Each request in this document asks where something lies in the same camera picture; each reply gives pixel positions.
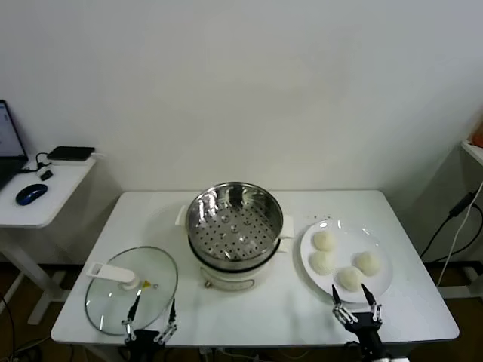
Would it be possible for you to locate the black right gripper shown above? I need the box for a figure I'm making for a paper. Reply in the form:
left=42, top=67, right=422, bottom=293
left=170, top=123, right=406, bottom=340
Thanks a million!
left=331, top=283, right=384, bottom=350

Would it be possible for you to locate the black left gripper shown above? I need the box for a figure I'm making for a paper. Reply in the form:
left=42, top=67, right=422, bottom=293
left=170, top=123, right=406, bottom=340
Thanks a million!
left=120, top=289, right=178, bottom=362

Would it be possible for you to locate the white steamed baozi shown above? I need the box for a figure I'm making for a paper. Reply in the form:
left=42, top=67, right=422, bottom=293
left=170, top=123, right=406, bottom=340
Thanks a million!
left=312, top=230, right=337, bottom=253
left=309, top=250, right=337, bottom=276
left=337, top=266, right=365, bottom=292
left=354, top=251, right=383, bottom=276

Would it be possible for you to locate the perforated steel steamer basket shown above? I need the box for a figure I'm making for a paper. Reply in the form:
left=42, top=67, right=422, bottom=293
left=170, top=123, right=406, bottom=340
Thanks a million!
left=186, top=182, right=285, bottom=265

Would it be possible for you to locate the white round plate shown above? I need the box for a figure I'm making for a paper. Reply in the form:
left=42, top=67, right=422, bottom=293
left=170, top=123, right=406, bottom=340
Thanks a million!
left=300, top=219, right=393, bottom=304

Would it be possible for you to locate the white side desk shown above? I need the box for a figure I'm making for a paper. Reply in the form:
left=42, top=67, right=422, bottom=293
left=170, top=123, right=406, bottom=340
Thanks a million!
left=0, top=152, right=105, bottom=325

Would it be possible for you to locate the blue black computer mouse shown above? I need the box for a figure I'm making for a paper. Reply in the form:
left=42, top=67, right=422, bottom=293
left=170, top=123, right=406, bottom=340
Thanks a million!
left=14, top=183, right=49, bottom=207

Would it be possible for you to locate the black flat hard drive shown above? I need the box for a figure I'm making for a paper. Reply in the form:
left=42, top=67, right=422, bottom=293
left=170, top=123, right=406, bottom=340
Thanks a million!
left=47, top=146, right=96, bottom=162

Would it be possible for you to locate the black laptop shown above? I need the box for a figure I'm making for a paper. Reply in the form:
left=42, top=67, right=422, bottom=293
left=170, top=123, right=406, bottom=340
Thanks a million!
left=0, top=99, right=30, bottom=192

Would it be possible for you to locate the glass lid with white handle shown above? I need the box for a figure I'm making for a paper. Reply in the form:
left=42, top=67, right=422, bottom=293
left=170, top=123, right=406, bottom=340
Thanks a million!
left=85, top=245, right=179, bottom=336

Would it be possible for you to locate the white cable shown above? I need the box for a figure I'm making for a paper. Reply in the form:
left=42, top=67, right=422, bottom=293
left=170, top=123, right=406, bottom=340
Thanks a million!
left=437, top=186, right=483, bottom=290

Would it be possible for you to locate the black power cable with adapter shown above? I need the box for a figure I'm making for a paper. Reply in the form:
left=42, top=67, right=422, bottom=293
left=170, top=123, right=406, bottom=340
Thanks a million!
left=419, top=191, right=477, bottom=263

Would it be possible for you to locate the thin black usb cable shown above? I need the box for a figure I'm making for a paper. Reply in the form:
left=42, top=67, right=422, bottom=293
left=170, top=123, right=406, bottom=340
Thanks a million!
left=18, top=150, right=54, bottom=175

